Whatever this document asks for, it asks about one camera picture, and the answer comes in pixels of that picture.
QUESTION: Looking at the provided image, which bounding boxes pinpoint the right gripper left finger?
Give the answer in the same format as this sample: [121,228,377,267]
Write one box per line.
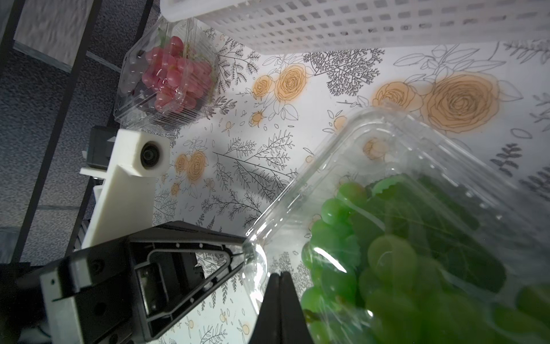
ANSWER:
[249,273,282,344]

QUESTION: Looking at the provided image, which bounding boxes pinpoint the red grape bunch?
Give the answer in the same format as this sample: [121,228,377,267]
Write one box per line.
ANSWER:
[142,36,213,113]

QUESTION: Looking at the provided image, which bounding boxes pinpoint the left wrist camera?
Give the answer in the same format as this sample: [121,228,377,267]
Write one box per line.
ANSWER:
[80,126,170,249]

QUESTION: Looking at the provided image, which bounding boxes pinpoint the white plastic basket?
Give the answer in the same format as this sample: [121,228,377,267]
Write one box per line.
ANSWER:
[160,0,549,54]

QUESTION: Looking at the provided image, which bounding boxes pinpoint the clear clamshell container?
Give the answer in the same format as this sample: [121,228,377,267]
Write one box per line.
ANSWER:
[243,108,549,343]
[113,18,218,131]

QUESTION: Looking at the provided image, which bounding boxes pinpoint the dark purple grape bunch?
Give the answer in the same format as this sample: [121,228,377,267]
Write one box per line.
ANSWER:
[130,81,157,111]

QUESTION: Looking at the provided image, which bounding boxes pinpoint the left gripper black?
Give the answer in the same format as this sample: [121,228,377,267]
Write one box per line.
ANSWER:
[1,221,246,343]

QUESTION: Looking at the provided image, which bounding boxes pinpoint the green grape bunch front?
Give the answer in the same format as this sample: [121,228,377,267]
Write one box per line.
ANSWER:
[300,181,384,343]

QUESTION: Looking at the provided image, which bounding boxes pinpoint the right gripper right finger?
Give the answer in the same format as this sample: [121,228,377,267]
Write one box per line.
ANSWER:
[280,272,314,344]

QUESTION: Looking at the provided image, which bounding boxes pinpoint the floral tablecloth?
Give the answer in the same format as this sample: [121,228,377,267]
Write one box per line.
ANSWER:
[154,30,549,343]

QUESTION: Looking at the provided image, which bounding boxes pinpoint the green grape bunch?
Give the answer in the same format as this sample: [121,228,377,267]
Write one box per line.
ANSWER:
[352,176,549,343]
[300,181,384,343]

